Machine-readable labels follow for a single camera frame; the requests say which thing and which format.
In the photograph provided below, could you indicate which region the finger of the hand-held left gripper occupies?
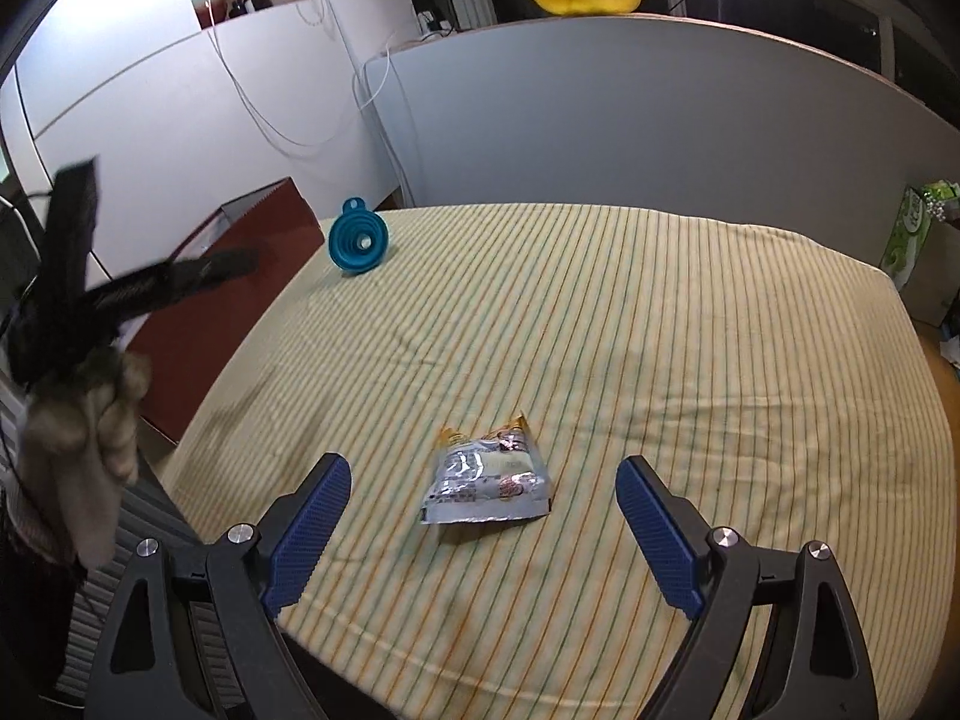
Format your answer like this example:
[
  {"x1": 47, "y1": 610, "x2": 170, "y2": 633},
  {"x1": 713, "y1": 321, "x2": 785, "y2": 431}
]
[{"x1": 88, "y1": 247, "x2": 261, "y2": 317}]

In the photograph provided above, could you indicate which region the silver snack packet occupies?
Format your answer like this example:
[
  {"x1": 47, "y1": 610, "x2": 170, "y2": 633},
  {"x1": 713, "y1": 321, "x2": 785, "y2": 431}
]
[{"x1": 420, "y1": 412, "x2": 552, "y2": 526}]

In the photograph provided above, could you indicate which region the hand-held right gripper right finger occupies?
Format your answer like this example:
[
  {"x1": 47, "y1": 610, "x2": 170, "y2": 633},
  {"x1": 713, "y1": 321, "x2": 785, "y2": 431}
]
[{"x1": 615, "y1": 454, "x2": 880, "y2": 720}]

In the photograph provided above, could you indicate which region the person's left hand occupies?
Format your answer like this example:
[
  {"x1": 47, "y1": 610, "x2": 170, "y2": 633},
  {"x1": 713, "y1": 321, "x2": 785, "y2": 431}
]
[{"x1": 21, "y1": 351, "x2": 155, "y2": 568}]

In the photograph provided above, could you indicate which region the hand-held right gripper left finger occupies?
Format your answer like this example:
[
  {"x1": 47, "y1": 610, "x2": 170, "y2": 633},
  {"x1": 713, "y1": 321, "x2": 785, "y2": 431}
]
[{"x1": 88, "y1": 452, "x2": 353, "y2": 720}]

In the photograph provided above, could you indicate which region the long white cable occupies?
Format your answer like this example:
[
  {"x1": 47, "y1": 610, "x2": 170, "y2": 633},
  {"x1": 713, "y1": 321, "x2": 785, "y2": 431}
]
[{"x1": 191, "y1": 0, "x2": 398, "y2": 160}]

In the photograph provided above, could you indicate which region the short white cable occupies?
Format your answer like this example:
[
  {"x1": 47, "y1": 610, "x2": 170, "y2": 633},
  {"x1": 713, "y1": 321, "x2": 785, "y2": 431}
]
[{"x1": 352, "y1": 30, "x2": 415, "y2": 209}]

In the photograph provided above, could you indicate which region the yellow striped blanket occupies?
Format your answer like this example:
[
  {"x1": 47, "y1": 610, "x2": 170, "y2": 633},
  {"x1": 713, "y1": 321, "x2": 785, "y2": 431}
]
[{"x1": 161, "y1": 202, "x2": 950, "y2": 720}]

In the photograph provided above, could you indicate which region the blue folding funnel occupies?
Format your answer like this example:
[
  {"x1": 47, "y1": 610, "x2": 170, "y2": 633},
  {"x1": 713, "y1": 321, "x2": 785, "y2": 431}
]
[{"x1": 328, "y1": 196, "x2": 391, "y2": 276}]

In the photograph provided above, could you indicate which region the green tissue box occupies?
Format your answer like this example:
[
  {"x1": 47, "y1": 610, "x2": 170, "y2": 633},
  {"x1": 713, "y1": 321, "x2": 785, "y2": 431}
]
[{"x1": 879, "y1": 181, "x2": 960, "y2": 293}]

